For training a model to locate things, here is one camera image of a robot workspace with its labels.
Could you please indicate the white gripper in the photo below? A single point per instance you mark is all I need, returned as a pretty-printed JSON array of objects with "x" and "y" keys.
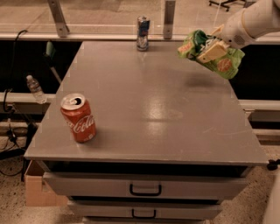
[{"x": 232, "y": 32}]

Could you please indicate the green rice chip bag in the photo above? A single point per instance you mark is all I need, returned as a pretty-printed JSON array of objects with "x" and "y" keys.
[{"x": 227, "y": 66}]

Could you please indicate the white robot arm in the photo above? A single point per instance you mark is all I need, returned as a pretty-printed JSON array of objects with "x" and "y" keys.
[{"x": 261, "y": 18}]

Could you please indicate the blue silver redbull can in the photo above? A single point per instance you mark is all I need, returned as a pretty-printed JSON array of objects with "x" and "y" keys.
[{"x": 143, "y": 26}]

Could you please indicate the red coca-cola can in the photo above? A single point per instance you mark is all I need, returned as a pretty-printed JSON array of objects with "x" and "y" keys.
[{"x": 76, "y": 110}]

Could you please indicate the black chair base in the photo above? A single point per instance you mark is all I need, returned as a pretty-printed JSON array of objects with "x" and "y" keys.
[{"x": 224, "y": 4}]

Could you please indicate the grey drawer cabinet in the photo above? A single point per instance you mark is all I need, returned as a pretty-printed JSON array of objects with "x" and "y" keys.
[{"x": 155, "y": 114}]

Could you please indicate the clear plastic water bottle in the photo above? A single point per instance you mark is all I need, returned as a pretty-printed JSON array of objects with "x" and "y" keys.
[{"x": 35, "y": 89}]

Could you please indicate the lower grey drawer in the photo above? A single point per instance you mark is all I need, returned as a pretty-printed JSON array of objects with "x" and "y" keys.
[{"x": 149, "y": 211}]

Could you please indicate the grey drawer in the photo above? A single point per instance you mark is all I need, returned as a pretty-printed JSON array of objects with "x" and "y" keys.
[
  {"x": 144, "y": 186},
  {"x": 149, "y": 211}
]

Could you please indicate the top grey drawer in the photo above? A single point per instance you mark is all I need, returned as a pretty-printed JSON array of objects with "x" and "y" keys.
[{"x": 144, "y": 186}]

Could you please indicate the cardboard box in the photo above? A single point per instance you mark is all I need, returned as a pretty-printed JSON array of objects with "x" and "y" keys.
[{"x": 37, "y": 192}]

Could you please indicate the middle metal window bracket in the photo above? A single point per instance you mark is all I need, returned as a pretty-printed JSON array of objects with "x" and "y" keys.
[{"x": 169, "y": 12}]

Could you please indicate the metal window bracket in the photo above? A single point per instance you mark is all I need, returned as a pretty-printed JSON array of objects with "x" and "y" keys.
[
  {"x": 169, "y": 12},
  {"x": 58, "y": 17}
]

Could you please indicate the left metal window bracket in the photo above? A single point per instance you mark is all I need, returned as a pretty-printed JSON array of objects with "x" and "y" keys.
[{"x": 58, "y": 17}]

